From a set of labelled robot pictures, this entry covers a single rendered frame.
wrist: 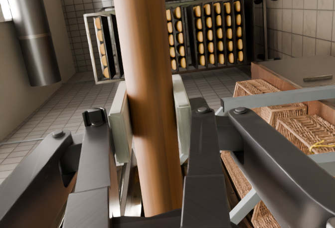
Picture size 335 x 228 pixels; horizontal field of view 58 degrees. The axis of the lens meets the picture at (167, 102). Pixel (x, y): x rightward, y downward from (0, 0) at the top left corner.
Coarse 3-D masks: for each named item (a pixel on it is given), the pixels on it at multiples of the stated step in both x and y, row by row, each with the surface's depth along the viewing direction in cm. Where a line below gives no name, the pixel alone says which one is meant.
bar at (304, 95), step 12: (240, 96) 116; (252, 96) 114; (264, 96) 113; (276, 96) 113; (288, 96) 113; (300, 96) 113; (312, 96) 113; (324, 96) 114; (228, 108) 113; (180, 156) 120; (312, 156) 70; (324, 156) 69; (324, 168) 67; (252, 192) 70; (240, 204) 71; (252, 204) 70; (240, 216) 71
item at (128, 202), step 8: (136, 160) 186; (128, 168) 164; (136, 168) 179; (128, 176) 156; (136, 176) 172; (128, 184) 149; (136, 184) 166; (128, 192) 144; (136, 192) 161; (128, 200) 140; (136, 200) 156; (120, 208) 132; (128, 208) 136; (136, 208) 151; (136, 216) 146
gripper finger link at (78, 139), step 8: (72, 136) 16; (80, 136) 16; (112, 136) 16; (72, 144) 15; (80, 144) 15; (112, 144) 16; (64, 152) 15; (72, 152) 15; (80, 152) 15; (64, 160) 15; (72, 160) 15; (64, 168) 15; (72, 168) 15
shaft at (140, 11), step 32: (128, 0) 16; (160, 0) 17; (128, 32) 17; (160, 32) 17; (128, 64) 18; (160, 64) 18; (128, 96) 19; (160, 96) 18; (160, 128) 19; (160, 160) 20; (160, 192) 20
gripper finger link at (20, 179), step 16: (48, 144) 14; (64, 144) 14; (32, 160) 13; (48, 160) 12; (16, 176) 12; (32, 176) 11; (48, 176) 12; (64, 176) 15; (0, 192) 11; (16, 192) 10; (32, 192) 11; (48, 192) 12; (64, 192) 14; (0, 208) 10; (16, 208) 10; (32, 208) 11; (48, 208) 12; (0, 224) 9; (16, 224) 10; (32, 224) 11; (48, 224) 12
